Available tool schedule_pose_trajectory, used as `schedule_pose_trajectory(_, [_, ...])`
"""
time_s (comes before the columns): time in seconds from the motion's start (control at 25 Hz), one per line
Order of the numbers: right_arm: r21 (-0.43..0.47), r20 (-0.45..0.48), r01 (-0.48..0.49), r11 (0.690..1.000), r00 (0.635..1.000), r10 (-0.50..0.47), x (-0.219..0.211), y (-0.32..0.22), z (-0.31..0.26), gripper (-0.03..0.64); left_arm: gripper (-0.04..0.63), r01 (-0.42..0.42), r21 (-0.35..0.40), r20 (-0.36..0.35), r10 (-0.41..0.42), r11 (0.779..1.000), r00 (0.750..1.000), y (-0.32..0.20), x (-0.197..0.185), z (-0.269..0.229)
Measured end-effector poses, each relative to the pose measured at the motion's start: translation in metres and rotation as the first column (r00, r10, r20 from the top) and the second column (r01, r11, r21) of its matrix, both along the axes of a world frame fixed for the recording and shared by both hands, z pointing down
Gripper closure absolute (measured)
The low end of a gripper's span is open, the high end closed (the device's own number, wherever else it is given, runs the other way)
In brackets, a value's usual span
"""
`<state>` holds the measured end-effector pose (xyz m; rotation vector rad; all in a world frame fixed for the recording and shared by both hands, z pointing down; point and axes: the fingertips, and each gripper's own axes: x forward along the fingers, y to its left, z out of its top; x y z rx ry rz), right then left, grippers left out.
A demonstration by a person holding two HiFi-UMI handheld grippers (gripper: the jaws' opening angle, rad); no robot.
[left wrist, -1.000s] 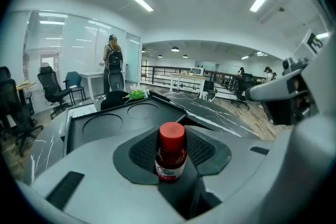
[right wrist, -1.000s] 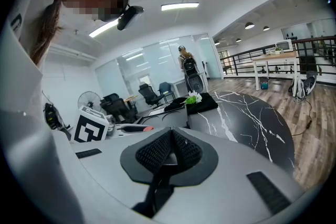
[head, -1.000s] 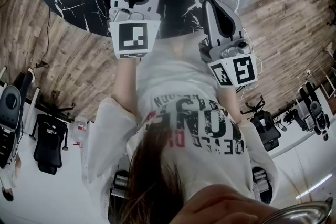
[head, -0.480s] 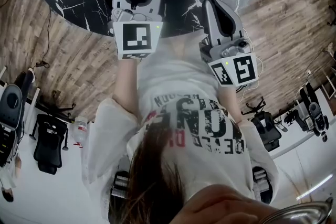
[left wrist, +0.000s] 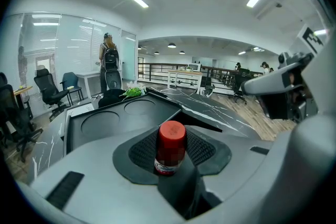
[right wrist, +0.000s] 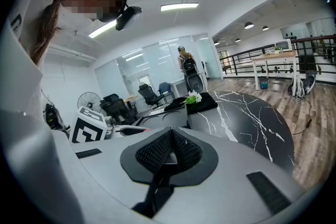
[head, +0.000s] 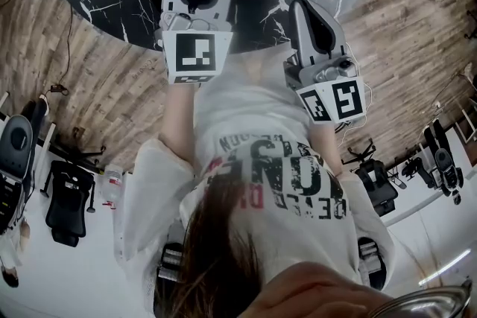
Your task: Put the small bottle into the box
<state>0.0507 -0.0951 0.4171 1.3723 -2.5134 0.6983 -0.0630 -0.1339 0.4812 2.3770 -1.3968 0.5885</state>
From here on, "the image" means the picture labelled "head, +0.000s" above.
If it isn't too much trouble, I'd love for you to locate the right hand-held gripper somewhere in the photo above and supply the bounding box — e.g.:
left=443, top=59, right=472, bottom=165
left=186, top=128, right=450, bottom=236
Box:
left=283, top=0, right=367, bottom=125

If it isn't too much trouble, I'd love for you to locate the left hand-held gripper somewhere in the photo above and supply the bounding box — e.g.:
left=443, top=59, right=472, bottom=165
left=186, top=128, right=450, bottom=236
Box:
left=154, top=0, right=238, bottom=86

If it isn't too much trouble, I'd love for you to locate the person's right forearm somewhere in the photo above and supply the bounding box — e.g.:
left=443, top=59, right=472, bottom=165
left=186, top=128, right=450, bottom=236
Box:
left=311, top=121, right=344, bottom=176

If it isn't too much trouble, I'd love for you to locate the person's left forearm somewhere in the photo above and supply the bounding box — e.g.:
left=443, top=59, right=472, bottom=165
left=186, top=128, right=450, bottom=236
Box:
left=159, top=83, right=197, bottom=163

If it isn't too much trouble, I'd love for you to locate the black office chair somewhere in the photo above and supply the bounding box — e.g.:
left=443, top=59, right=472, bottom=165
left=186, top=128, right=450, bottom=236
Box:
left=39, top=144, right=107, bottom=249
left=341, top=139, right=399, bottom=217

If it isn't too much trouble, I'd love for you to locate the grey office chair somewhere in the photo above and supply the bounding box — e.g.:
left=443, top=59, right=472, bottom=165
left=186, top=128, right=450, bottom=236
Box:
left=423, top=118, right=465, bottom=206
left=0, top=114, right=37, bottom=236

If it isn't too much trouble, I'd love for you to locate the white printed T-shirt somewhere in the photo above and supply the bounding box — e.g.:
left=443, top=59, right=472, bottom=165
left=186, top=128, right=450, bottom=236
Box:
left=113, top=48, right=396, bottom=291

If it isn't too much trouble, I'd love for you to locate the clear plastic bottle red label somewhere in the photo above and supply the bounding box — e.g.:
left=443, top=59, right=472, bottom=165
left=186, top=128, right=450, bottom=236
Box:
left=102, top=164, right=124, bottom=212

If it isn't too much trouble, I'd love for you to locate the person's face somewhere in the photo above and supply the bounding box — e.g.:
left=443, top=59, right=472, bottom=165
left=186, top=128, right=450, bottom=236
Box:
left=256, top=260, right=396, bottom=318

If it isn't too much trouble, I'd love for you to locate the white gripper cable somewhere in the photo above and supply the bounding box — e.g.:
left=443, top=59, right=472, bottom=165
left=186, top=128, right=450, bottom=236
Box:
left=341, top=42, right=374, bottom=146

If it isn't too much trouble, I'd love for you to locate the black cable with adapter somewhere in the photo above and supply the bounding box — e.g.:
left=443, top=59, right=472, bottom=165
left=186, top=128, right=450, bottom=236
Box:
left=48, top=3, right=74, bottom=97

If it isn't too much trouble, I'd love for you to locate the white desk frame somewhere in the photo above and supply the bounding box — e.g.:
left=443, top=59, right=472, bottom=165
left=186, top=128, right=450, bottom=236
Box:
left=0, top=91, right=57, bottom=156

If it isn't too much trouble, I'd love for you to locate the black harness strap grey buckle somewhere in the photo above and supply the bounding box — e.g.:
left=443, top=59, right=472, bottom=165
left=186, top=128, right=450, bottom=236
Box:
left=156, top=241, right=183, bottom=310
left=357, top=236, right=387, bottom=290

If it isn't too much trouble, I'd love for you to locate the silver glasses frame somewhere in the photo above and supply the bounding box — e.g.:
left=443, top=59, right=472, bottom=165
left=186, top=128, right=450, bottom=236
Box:
left=368, top=279, right=474, bottom=318

